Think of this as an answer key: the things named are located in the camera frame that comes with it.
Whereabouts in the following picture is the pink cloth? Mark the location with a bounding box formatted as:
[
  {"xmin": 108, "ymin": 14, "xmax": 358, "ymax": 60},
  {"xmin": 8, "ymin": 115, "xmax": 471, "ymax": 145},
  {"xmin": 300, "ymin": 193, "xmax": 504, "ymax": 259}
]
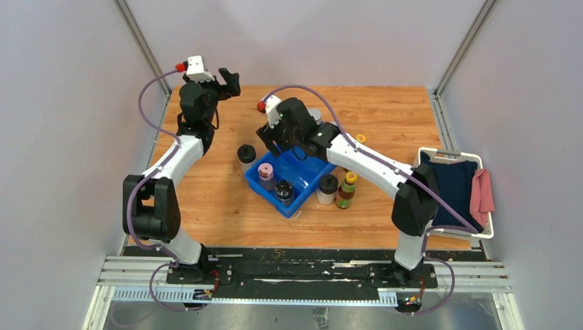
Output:
[{"xmin": 470, "ymin": 168, "xmax": 495, "ymax": 228}]

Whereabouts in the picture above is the pink lid spice jar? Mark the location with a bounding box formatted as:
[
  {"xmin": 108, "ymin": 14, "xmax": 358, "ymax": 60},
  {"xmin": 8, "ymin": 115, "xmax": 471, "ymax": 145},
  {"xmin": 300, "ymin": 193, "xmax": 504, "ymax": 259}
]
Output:
[{"xmin": 258, "ymin": 162, "xmax": 276, "ymax": 192}]

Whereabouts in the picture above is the blue divided plastic bin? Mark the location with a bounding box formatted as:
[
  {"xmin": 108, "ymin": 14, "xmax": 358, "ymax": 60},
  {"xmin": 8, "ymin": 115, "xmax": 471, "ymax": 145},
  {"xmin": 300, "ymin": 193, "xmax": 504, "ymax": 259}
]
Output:
[{"xmin": 244, "ymin": 150, "xmax": 336, "ymax": 218}]

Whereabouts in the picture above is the red cap sauce bottle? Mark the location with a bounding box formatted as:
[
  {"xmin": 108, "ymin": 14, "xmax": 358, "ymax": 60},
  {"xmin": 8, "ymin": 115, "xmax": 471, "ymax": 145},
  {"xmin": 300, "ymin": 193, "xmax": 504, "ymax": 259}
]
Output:
[{"xmin": 354, "ymin": 134, "xmax": 366, "ymax": 144}]

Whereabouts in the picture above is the white plastic basket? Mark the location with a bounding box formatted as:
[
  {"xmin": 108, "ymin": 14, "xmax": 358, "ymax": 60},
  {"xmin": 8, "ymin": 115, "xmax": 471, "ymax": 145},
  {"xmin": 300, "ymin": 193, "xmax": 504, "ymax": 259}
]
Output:
[{"xmin": 414, "ymin": 147, "xmax": 494, "ymax": 240}]

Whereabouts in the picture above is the dark blue cloth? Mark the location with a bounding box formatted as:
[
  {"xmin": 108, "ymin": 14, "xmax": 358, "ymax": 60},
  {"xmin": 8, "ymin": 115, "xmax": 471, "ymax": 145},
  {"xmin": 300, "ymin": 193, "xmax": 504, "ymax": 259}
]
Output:
[{"xmin": 419, "ymin": 151, "xmax": 483, "ymax": 232}]

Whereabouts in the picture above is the right aluminium frame post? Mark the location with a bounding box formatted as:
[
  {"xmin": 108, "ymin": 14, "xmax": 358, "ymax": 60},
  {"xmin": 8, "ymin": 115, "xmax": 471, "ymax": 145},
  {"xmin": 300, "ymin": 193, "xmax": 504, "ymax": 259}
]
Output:
[{"xmin": 434, "ymin": 0, "xmax": 498, "ymax": 98}]

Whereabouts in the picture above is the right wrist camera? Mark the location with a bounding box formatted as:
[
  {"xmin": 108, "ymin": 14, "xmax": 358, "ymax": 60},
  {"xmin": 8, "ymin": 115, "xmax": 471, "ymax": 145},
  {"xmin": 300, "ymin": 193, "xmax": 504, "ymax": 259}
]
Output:
[{"xmin": 263, "ymin": 95, "xmax": 282, "ymax": 129}]

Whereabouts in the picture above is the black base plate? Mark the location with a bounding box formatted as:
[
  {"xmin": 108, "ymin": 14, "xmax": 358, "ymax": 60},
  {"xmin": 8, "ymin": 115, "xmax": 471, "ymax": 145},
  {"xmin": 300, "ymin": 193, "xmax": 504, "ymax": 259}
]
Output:
[{"xmin": 166, "ymin": 247, "xmax": 438, "ymax": 302}]

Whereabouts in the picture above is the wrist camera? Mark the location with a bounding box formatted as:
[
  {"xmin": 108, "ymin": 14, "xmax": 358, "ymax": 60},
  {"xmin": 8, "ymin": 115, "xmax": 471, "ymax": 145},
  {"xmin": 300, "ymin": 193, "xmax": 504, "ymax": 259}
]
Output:
[
  {"xmin": 186, "ymin": 55, "xmax": 216, "ymax": 83},
  {"xmin": 263, "ymin": 95, "xmax": 282, "ymax": 129}
]

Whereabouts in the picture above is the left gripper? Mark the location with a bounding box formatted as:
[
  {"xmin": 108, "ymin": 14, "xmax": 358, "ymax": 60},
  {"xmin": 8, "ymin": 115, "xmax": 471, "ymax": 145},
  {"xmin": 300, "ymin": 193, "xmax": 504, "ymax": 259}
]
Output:
[{"xmin": 182, "ymin": 69, "xmax": 239, "ymax": 125}]

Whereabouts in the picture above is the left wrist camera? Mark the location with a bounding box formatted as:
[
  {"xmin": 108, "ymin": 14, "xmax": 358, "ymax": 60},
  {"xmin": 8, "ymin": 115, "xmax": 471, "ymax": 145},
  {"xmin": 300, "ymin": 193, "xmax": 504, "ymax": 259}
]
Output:
[{"xmin": 186, "ymin": 55, "xmax": 216, "ymax": 83}]

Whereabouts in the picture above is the purple cable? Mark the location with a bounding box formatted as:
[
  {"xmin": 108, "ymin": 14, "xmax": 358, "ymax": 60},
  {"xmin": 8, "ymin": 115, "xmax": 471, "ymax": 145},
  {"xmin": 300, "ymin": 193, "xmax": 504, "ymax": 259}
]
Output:
[
  {"xmin": 256, "ymin": 85, "xmax": 479, "ymax": 318},
  {"xmin": 126, "ymin": 63, "xmax": 208, "ymax": 313}
]

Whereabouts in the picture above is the black cap soy bottle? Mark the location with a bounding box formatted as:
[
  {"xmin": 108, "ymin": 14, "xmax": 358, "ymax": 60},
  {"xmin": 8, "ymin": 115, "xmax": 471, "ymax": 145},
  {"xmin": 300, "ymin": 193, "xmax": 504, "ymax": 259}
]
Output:
[{"xmin": 275, "ymin": 180, "xmax": 295, "ymax": 208}]

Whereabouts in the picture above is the yellow cap sauce bottle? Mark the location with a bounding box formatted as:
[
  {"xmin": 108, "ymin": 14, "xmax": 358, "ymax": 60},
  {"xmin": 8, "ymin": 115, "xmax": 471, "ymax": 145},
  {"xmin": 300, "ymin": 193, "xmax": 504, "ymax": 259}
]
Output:
[{"xmin": 335, "ymin": 171, "xmax": 358, "ymax": 209}]

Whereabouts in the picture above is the black lid jar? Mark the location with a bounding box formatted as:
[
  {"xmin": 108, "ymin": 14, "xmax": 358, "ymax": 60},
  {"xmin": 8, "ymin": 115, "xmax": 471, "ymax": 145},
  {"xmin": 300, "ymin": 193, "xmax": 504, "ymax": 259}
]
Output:
[
  {"xmin": 316, "ymin": 174, "xmax": 339, "ymax": 206},
  {"xmin": 237, "ymin": 144, "xmax": 257, "ymax": 173}
]

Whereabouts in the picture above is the left aluminium frame post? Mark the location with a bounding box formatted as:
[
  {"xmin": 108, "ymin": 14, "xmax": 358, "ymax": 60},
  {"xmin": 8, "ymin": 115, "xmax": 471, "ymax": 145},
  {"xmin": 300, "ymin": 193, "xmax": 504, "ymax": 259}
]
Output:
[{"xmin": 113, "ymin": 0, "xmax": 163, "ymax": 76}]

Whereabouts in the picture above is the aluminium frame post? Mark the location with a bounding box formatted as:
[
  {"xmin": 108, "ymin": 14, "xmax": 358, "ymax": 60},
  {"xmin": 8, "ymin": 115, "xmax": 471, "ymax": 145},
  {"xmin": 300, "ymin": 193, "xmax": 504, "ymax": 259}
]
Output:
[
  {"xmin": 113, "ymin": 0, "xmax": 163, "ymax": 76},
  {"xmin": 434, "ymin": 0, "xmax": 498, "ymax": 98}
]

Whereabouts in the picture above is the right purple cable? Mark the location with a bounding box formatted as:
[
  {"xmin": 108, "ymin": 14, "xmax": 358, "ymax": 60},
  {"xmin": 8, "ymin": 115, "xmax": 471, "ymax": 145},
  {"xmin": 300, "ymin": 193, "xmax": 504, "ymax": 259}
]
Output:
[{"xmin": 256, "ymin": 85, "xmax": 479, "ymax": 318}]

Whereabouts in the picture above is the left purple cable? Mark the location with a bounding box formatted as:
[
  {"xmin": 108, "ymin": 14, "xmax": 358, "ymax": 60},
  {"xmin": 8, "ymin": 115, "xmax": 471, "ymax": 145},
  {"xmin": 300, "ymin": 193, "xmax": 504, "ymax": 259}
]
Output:
[{"xmin": 126, "ymin": 63, "xmax": 208, "ymax": 313}]

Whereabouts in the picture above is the silver lid blue label jar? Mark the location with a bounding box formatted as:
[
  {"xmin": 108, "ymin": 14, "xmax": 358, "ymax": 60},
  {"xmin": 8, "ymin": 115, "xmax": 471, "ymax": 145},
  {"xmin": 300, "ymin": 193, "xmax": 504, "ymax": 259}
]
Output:
[{"xmin": 308, "ymin": 108, "xmax": 322, "ymax": 125}]

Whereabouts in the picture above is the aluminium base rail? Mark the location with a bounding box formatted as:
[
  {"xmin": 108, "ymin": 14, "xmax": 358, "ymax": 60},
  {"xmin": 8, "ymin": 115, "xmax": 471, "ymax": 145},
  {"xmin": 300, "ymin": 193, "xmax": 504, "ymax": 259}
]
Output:
[{"xmin": 83, "ymin": 247, "xmax": 524, "ymax": 329}]

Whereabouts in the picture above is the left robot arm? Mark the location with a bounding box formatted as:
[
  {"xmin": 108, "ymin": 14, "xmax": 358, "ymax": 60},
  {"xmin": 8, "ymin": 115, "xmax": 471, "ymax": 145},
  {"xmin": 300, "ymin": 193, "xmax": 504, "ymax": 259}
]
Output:
[{"xmin": 122, "ymin": 65, "xmax": 241, "ymax": 284}]

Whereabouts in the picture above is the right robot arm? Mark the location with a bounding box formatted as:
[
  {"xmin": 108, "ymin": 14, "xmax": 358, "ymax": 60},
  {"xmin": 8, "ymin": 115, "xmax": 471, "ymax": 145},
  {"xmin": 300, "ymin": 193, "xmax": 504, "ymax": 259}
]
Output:
[{"xmin": 256, "ymin": 96, "xmax": 439, "ymax": 287}]

